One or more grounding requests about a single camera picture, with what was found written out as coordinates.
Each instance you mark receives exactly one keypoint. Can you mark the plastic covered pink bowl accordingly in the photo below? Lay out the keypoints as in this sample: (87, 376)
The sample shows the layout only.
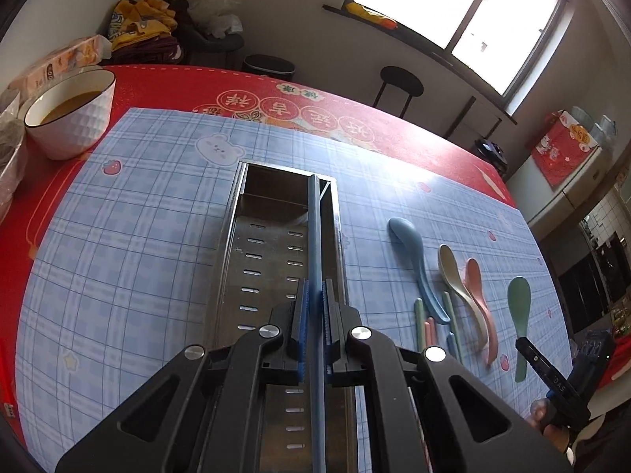
(14, 154)

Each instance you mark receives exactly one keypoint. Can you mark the beige spoon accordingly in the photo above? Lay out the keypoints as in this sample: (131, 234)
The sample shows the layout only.
(451, 275)

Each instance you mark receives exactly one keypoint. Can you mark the yellow item on sill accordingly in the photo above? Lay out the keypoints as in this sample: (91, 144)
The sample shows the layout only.
(374, 17)

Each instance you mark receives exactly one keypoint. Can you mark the yellow clothes pile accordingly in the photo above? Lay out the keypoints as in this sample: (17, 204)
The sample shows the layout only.
(141, 31)

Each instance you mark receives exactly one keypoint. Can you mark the black round stool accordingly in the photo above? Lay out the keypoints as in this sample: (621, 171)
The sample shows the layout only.
(402, 80)

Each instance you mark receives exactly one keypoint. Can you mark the window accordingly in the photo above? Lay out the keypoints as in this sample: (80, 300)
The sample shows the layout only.
(498, 47)

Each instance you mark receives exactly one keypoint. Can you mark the white ceramic bowl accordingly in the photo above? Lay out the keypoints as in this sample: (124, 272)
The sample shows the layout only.
(73, 114)

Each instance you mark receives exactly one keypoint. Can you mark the black waste bin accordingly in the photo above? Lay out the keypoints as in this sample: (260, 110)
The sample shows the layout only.
(269, 66)

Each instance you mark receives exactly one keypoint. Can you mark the white plastic bag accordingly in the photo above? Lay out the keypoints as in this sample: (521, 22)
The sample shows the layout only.
(216, 17)

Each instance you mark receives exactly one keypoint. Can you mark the white refrigerator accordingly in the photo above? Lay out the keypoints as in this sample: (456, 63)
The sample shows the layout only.
(544, 207)

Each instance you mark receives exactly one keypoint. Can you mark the red cloth on refrigerator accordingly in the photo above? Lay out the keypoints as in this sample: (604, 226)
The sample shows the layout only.
(563, 147)

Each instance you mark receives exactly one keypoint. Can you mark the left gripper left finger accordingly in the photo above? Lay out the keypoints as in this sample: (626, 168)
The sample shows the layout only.
(204, 410)

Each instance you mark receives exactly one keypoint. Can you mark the person's right hand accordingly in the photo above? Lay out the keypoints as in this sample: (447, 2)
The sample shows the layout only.
(539, 418)

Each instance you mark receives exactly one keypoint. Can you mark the pink spoon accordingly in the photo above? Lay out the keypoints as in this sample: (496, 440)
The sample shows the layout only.
(473, 283)

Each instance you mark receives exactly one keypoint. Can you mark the steel utensil tray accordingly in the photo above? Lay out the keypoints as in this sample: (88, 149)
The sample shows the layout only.
(261, 260)

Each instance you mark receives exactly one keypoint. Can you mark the green spoon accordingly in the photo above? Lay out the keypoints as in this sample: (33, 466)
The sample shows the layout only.
(519, 306)

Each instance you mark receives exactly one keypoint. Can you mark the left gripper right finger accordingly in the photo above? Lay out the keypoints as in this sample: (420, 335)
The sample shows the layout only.
(426, 411)

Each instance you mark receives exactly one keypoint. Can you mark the blue chopstick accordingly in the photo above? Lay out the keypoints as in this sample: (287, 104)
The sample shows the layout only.
(317, 367)
(452, 345)

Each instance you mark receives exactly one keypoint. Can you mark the blue plaid table mat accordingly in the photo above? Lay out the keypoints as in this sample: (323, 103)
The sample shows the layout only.
(123, 275)

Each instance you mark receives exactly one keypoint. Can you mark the red table cover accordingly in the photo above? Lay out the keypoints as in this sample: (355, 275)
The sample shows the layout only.
(190, 89)

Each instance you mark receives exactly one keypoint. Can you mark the blue spoon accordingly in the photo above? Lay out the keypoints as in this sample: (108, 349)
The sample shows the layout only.
(409, 236)

